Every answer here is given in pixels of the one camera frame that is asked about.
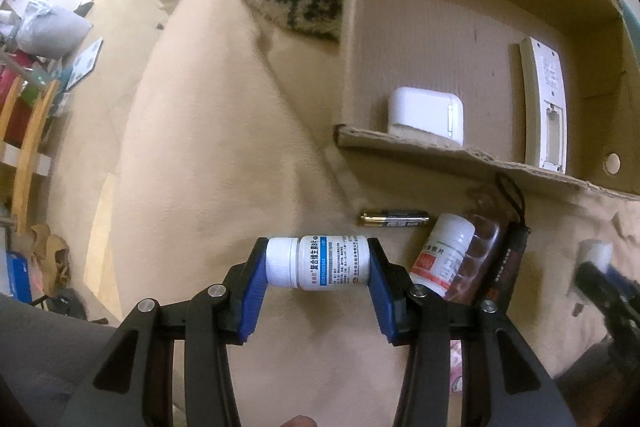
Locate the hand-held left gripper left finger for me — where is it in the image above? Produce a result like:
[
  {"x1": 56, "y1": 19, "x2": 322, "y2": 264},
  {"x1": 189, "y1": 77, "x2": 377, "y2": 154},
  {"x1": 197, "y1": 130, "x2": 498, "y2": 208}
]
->
[{"x1": 60, "y1": 237, "x2": 271, "y2": 427}]

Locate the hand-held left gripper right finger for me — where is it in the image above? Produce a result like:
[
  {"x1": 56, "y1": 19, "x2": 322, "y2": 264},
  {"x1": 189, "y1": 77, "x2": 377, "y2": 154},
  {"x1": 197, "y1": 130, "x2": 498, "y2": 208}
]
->
[{"x1": 367, "y1": 237, "x2": 576, "y2": 427}]

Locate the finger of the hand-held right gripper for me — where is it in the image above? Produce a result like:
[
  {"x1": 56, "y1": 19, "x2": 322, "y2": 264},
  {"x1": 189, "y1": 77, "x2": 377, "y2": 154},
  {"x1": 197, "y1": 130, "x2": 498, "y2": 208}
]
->
[{"x1": 574, "y1": 261, "x2": 640, "y2": 328}]

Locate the white charger block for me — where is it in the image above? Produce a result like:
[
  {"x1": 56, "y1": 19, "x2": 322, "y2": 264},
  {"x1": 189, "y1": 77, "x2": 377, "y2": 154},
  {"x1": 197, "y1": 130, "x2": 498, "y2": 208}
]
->
[{"x1": 577, "y1": 239, "x2": 615, "y2": 270}]

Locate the white blue-label medicine bottle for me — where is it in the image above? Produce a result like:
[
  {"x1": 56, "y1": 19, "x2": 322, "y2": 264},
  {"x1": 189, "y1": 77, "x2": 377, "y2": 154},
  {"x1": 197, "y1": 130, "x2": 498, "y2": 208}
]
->
[{"x1": 265, "y1": 234, "x2": 372, "y2": 292}]

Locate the white red-label medicine bottle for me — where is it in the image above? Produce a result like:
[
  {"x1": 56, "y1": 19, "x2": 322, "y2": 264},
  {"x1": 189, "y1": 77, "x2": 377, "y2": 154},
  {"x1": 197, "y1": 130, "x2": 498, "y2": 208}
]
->
[{"x1": 409, "y1": 213, "x2": 476, "y2": 299}]

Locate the black gold battery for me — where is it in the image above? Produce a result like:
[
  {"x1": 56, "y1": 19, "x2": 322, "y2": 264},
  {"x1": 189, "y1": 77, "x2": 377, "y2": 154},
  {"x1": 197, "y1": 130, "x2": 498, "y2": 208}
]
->
[{"x1": 359, "y1": 210, "x2": 430, "y2": 228}]

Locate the black rectangular box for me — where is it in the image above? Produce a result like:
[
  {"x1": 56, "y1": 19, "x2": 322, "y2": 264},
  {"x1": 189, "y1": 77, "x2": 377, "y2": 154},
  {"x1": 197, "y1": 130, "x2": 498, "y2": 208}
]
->
[{"x1": 480, "y1": 224, "x2": 532, "y2": 313}]

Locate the brown translucent hair claw clip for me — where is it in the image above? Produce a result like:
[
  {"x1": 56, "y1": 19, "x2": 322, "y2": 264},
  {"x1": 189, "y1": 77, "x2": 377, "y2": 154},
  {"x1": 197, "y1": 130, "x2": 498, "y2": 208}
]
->
[{"x1": 447, "y1": 194, "x2": 508, "y2": 305}]

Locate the cardboard box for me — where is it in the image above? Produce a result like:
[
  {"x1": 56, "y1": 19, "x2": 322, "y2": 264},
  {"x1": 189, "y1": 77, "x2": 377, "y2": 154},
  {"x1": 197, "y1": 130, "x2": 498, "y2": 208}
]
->
[{"x1": 334, "y1": 0, "x2": 640, "y2": 202}]

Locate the white earbuds case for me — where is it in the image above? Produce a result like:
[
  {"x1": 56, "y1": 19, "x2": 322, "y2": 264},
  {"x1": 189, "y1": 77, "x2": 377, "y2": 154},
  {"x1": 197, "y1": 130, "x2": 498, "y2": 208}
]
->
[{"x1": 387, "y1": 87, "x2": 465, "y2": 146}]

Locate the white remote control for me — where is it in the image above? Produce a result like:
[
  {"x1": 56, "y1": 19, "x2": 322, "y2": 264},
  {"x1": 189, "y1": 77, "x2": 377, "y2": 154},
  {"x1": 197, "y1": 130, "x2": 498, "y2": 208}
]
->
[{"x1": 519, "y1": 36, "x2": 568, "y2": 172}]

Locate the person's grey trouser leg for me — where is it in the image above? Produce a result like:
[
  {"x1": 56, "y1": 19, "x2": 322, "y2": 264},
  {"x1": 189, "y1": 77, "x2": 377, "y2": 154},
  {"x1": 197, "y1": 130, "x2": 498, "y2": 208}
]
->
[{"x1": 0, "y1": 294, "x2": 123, "y2": 427}]

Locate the blue storage box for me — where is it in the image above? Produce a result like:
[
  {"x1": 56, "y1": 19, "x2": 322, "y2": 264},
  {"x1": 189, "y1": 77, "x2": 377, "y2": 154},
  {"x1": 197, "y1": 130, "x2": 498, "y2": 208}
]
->
[{"x1": 0, "y1": 252, "x2": 34, "y2": 299}]

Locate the wooden chair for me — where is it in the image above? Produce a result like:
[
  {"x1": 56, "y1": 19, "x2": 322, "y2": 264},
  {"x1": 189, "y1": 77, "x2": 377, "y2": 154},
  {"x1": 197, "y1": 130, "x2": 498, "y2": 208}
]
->
[{"x1": 0, "y1": 77, "x2": 61, "y2": 233}]

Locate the flat light blue box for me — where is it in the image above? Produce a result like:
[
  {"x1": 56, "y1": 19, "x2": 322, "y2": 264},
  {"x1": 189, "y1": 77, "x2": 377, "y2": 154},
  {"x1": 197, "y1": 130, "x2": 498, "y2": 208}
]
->
[{"x1": 65, "y1": 38, "x2": 103, "y2": 90}]

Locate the red bag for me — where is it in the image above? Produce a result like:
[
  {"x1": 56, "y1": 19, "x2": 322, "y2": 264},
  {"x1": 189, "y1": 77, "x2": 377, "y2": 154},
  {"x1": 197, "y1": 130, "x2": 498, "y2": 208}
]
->
[{"x1": 0, "y1": 52, "x2": 32, "y2": 142}]

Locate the grey bag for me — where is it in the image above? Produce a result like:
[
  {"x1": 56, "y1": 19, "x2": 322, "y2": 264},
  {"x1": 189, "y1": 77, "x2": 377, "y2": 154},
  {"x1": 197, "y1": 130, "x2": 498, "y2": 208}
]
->
[{"x1": 15, "y1": 0, "x2": 93, "y2": 58}]

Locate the black cord loop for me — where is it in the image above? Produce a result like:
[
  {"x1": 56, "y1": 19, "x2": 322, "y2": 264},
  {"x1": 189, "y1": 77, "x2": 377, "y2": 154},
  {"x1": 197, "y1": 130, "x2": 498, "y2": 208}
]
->
[{"x1": 494, "y1": 172, "x2": 527, "y2": 228}]

